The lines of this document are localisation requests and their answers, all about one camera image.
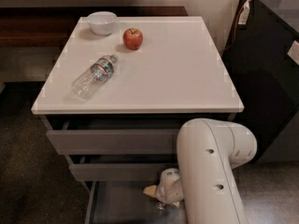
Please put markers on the grey top drawer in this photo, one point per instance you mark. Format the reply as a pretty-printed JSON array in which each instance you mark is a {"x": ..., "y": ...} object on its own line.
[{"x": 112, "y": 137}]

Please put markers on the white counter top cabinet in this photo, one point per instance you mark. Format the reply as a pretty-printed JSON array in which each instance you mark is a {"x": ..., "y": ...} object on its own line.
[{"x": 177, "y": 73}]

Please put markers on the grey drawer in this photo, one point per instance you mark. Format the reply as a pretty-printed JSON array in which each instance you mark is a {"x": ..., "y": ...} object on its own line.
[
  {"x": 123, "y": 202},
  {"x": 112, "y": 137},
  {"x": 121, "y": 167}
]

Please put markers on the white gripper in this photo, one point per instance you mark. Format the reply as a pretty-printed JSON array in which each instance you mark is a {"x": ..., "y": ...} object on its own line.
[{"x": 169, "y": 188}]

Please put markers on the dark wooden shelf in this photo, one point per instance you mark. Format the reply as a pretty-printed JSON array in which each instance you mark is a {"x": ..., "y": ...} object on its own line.
[{"x": 51, "y": 26}]

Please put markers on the red coke can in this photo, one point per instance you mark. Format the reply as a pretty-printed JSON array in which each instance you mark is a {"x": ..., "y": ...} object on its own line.
[{"x": 160, "y": 205}]

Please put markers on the white wall outlet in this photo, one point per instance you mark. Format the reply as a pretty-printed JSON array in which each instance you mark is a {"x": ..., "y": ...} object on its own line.
[{"x": 293, "y": 52}]

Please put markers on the grey middle drawer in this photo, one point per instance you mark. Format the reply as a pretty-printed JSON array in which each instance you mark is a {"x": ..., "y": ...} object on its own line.
[{"x": 121, "y": 167}]

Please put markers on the white bowl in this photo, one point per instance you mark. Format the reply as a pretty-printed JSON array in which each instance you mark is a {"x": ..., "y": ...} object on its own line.
[{"x": 102, "y": 22}]

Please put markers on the grey bottom drawer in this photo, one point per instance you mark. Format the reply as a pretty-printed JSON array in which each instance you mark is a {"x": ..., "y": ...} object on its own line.
[{"x": 123, "y": 202}]

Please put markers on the black side cabinet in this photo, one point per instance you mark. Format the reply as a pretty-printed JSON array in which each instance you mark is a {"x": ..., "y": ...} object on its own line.
[{"x": 266, "y": 77}]

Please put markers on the clear plastic water bottle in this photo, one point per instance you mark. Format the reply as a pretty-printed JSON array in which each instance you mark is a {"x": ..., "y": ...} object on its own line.
[{"x": 87, "y": 84}]

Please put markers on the red apple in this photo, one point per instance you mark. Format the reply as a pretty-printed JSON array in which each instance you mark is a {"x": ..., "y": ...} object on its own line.
[{"x": 132, "y": 38}]

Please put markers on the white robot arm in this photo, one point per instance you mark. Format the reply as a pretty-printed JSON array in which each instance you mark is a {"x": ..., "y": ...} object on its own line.
[{"x": 208, "y": 150}]

